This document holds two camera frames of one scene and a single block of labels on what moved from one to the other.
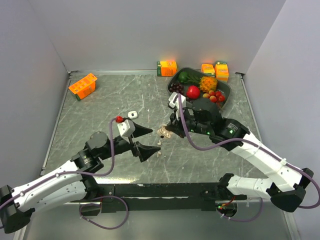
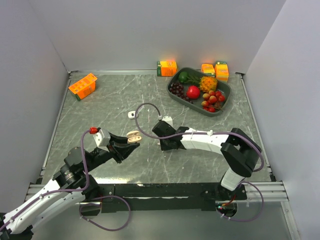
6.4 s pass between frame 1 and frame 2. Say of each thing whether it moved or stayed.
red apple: stayed
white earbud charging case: stayed
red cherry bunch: stayed
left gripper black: moved
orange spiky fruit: stayed
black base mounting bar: stayed
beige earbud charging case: moved
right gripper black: moved
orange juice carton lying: stayed
